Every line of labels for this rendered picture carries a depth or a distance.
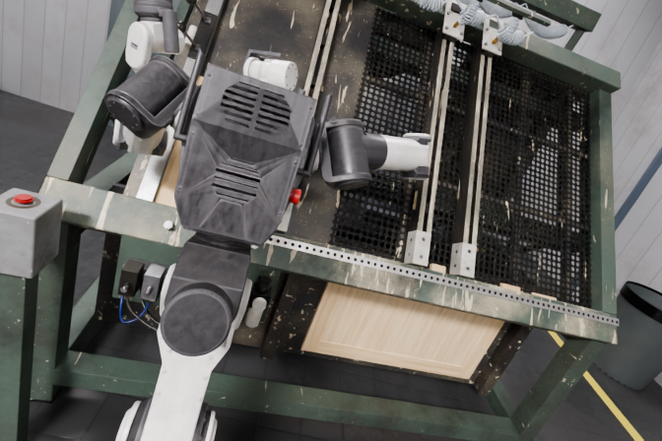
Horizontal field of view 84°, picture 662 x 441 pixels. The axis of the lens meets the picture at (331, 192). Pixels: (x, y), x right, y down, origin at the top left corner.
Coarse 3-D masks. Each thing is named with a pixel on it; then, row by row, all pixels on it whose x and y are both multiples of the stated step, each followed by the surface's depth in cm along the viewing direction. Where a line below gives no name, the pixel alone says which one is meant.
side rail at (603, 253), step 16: (592, 96) 188; (608, 96) 186; (592, 112) 186; (608, 112) 183; (592, 128) 183; (608, 128) 181; (592, 144) 181; (608, 144) 178; (592, 160) 178; (608, 160) 176; (592, 176) 176; (608, 176) 173; (592, 192) 174; (608, 192) 171; (592, 208) 172; (608, 208) 169; (592, 224) 169; (608, 224) 166; (592, 240) 167; (608, 240) 164; (592, 256) 165; (608, 256) 162; (592, 272) 163; (608, 272) 160; (592, 288) 161; (608, 288) 158; (592, 304) 159; (608, 304) 156
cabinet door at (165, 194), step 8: (200, 80) 131; (176, 144) 124; (176, 152) 123; (168, 160) 122; (176, 160) 123; (168, 168) 121; (176, 168) 122; (168, 176) 121; (176, 176) 122; (168, 184) 120; (160, 192) 119; (168, 192) 120; (160, 200) 118; (168, 200) 119
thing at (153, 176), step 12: (216, 0) 138; (216, 12) 137; (216, 24) 137; (192, 60) 130; (204, 60) 134; (168, 144) 121; (156, 156) 119; (168, 156) 121; (156, 168) 118; (144, 180) 117; (156, 180) 118; (144, 192) 116; (156, 192) 117
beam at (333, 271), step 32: (64, 192) 109; (96, 192) 111; (96, 224) 109; (128, 224) 112; (160, 224) 114; (256, 256) 120; (288, 256) 123; (320, 256) 126; (384, 288) 130; (416, 288) 133; (448, 288) 137; (512, 320) 141; (544, 320) 145; (576, 320) 150
